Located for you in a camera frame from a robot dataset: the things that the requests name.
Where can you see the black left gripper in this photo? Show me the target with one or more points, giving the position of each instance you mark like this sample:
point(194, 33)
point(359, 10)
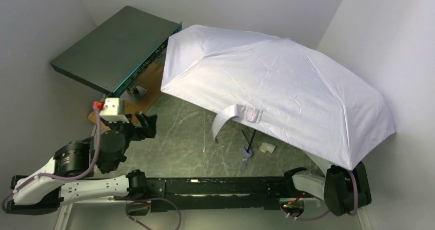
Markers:
point(136, 126)

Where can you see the purple umbrella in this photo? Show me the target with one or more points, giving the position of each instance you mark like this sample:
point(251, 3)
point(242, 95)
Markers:
point(279, 87)

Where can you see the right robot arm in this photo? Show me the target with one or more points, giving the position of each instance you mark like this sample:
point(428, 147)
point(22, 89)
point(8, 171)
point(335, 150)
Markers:
point(343, 191)

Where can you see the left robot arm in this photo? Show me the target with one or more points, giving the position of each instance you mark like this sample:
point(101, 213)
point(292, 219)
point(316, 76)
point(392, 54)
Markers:
point(67, 176)

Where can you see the white pipe elbow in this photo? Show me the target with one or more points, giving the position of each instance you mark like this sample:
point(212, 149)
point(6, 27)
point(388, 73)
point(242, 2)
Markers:
point(267, 147)

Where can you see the wooden board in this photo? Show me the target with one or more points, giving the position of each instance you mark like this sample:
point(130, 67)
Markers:
point(149, 83)

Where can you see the metal switch stand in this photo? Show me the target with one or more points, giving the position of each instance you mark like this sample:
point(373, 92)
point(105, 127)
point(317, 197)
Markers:
point(134, 94)

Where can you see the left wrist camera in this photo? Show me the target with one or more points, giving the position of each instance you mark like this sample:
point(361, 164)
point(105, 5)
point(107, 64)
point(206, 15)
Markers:
point(110, 110)

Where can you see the dark network switch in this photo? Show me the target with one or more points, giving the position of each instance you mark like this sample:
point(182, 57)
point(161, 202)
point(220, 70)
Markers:
point(111, 57)

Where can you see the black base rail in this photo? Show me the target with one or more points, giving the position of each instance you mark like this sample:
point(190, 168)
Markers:
point(217, 193)

